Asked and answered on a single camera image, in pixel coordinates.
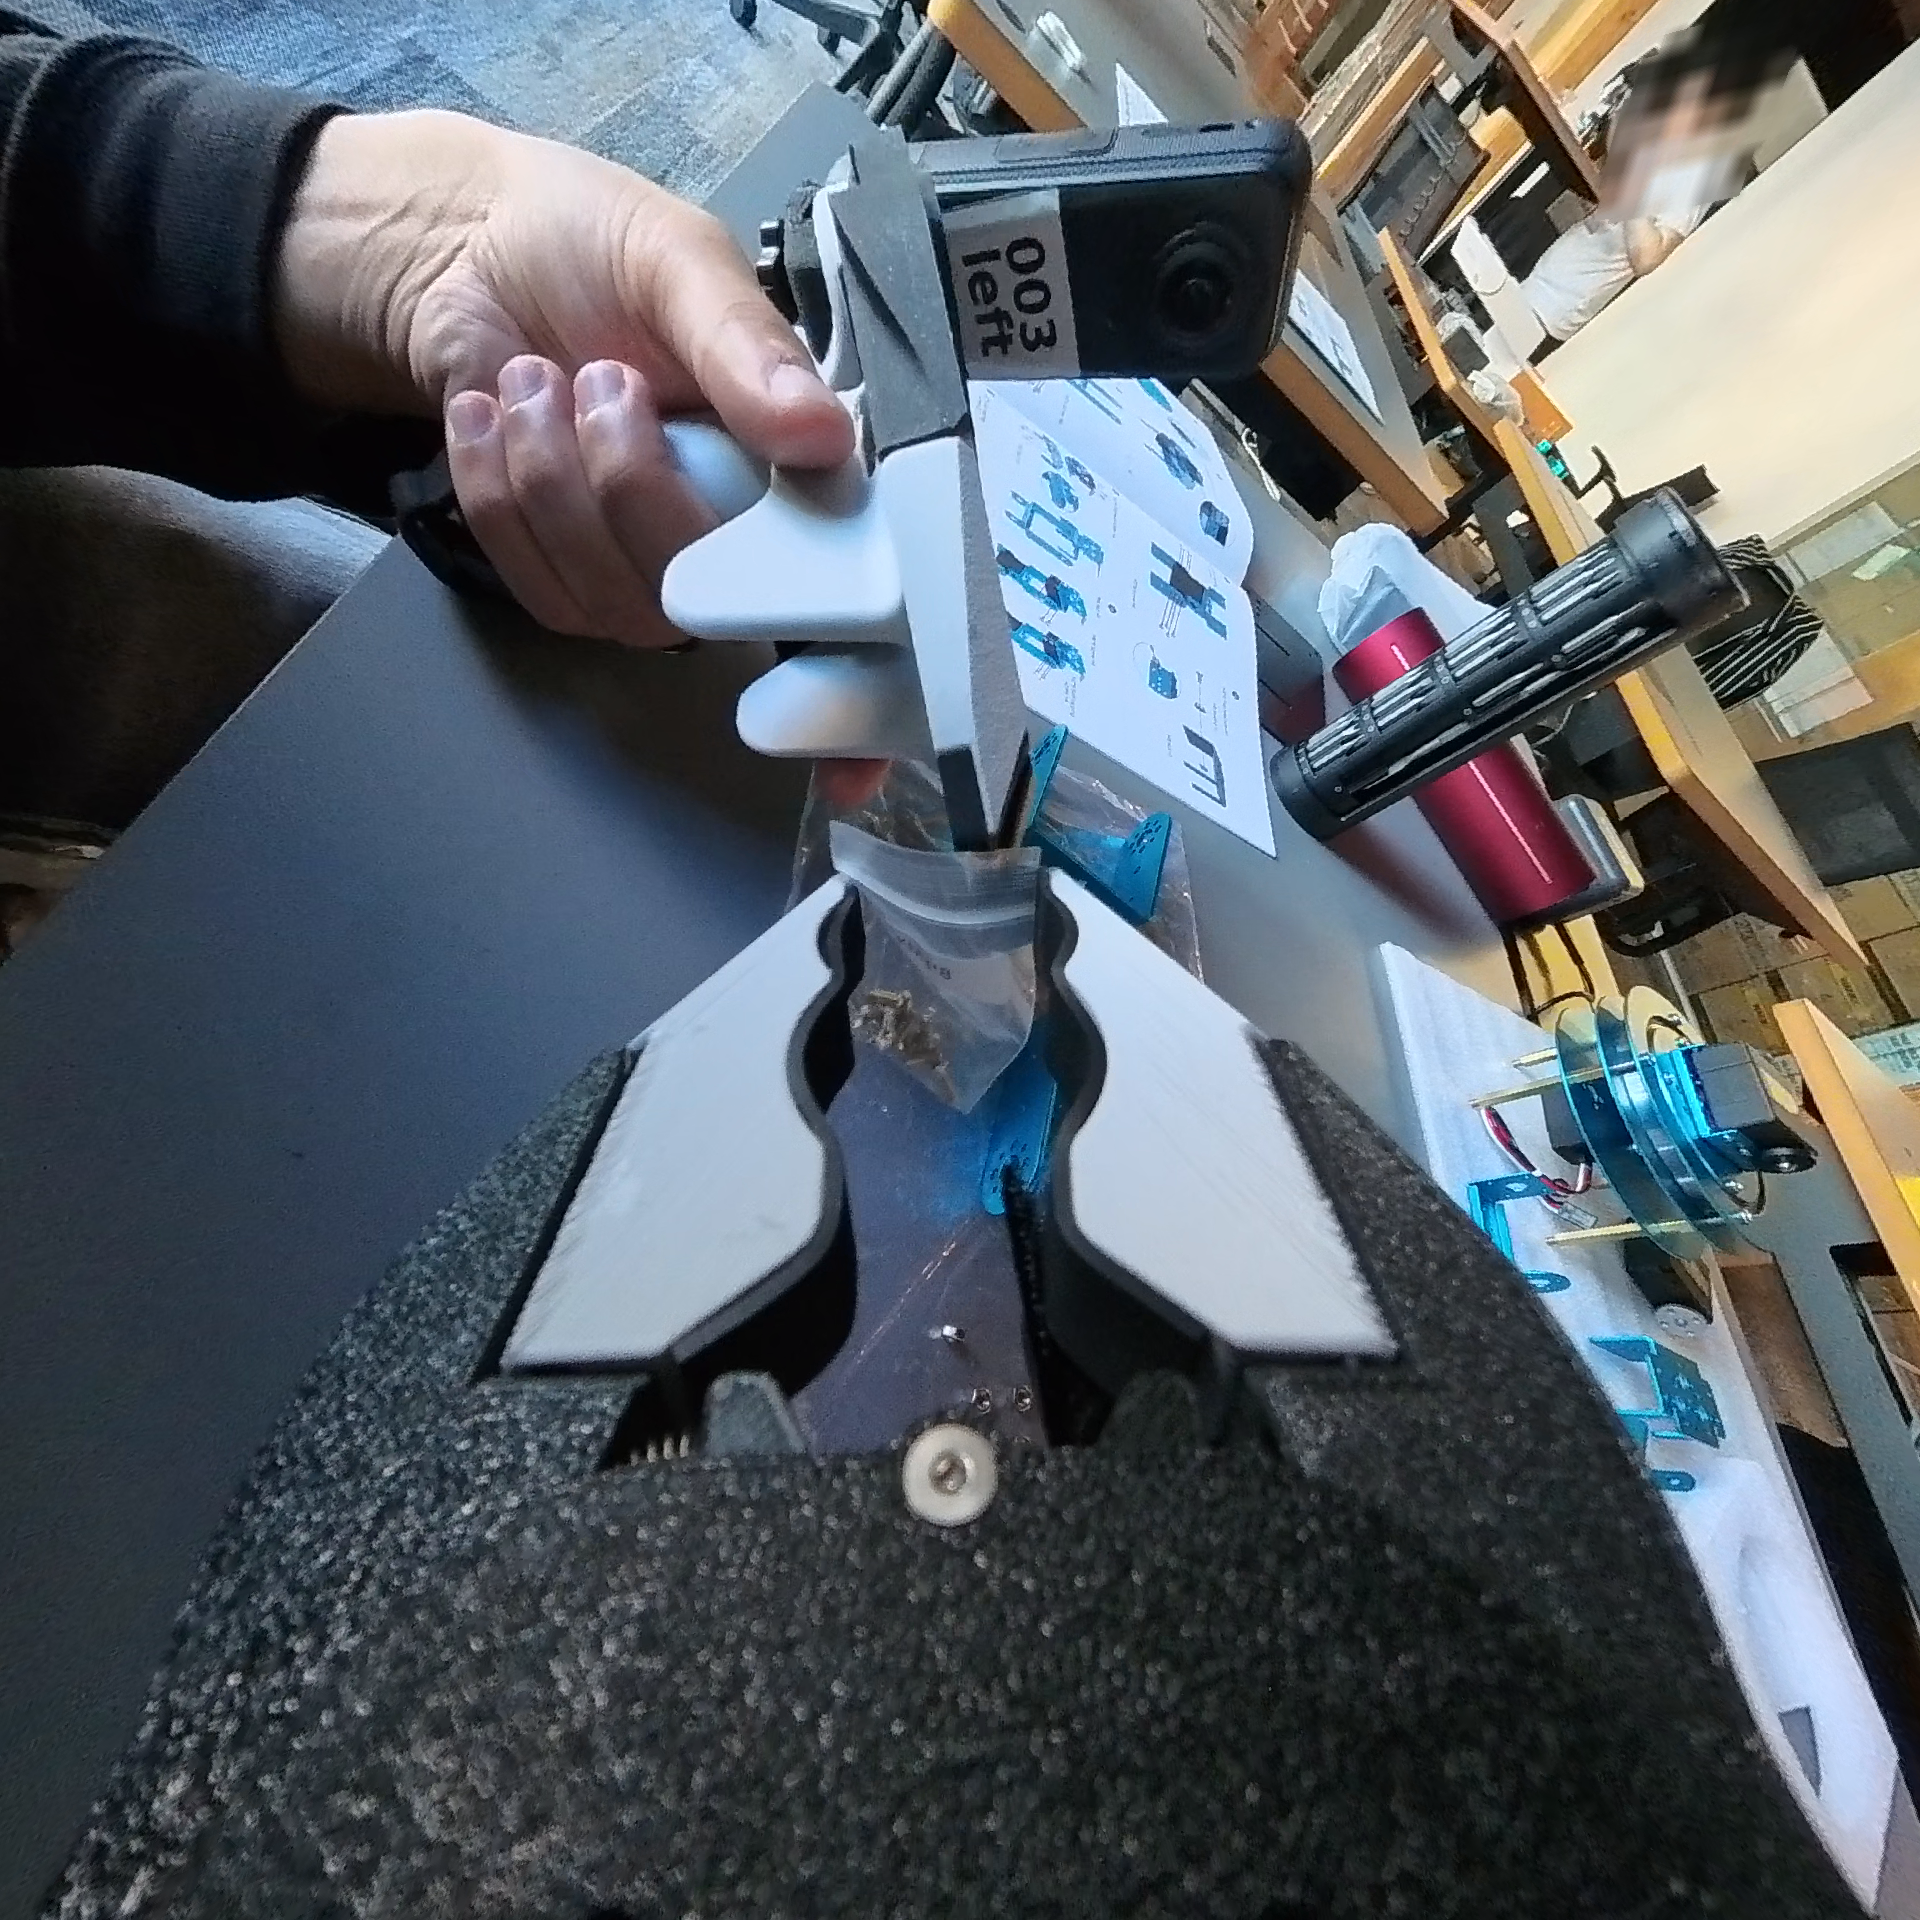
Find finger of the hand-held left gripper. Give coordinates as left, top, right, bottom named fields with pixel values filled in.
left=730, top=656, right=911, bottom=761
left=663, top=422, right=1039, bottom=854

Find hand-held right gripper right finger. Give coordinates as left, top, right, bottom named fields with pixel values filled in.
left=1042, top=871, right=1404, bottom=1402

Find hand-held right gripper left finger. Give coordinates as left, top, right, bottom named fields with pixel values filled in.
left=495, top=877, right=868, bottom=1420

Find large clear plastic bag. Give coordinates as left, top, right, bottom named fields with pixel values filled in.
left=786, top=719, right=1208, bottom=1448

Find small brass screw bag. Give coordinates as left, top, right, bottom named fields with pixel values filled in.
left=816, top=749, right=1055, bottom=1114

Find blue robot arm base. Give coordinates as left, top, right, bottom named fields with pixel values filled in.
left=1511, top=982, right=1820, bottom=1335

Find grey desk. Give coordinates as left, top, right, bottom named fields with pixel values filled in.
left=0, top=82, right=1920, bottom=1920

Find light wooden desk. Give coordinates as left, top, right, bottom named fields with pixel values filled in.
left=1498, top=30, right=1920, bottom=976

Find person's left hand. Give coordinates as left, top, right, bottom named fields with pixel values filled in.
left=281, top=109, right=854, bottom=648

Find white foam sheet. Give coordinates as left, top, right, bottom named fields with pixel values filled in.
left=1369, top=942, right=1911, bottom=1912

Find instruction booklet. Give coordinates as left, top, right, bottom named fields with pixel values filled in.
left=964, top=373, right=1279, bottom=858

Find dark flat plate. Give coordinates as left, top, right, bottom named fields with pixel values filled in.
left=1247, top=583, right=1338, bottom=744

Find red metal tube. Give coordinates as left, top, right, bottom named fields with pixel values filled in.
left=1318, top=602, right=1634, bottom=927

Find grey box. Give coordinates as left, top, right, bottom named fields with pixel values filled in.
left=1549, top=791, right=1641, bottom=910

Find black bit holder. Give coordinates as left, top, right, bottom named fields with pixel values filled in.
left=1268, top=489, right=1752, bottom=846

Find person's legs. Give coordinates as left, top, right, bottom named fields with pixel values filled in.
left=0, top=464, right=394, bottom=961

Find black white patterned box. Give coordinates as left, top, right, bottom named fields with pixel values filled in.
left=1692, top=536, right=1829, bottom=711

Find long blue metal bracket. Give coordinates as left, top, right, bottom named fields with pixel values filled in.
left=920, top=1102, right=1086, bottom=1255

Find shiny blue U bracket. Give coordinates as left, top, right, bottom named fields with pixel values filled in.
left=1457, top=1175, right=1578, bottom=1295

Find short blue metal bracket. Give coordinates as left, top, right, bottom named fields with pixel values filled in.
left=1024, top=724, right=1181, bottom=920

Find perforated blue U bracket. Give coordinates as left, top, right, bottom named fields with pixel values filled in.
left=1609, top=1322, right=1730, bottom=1454

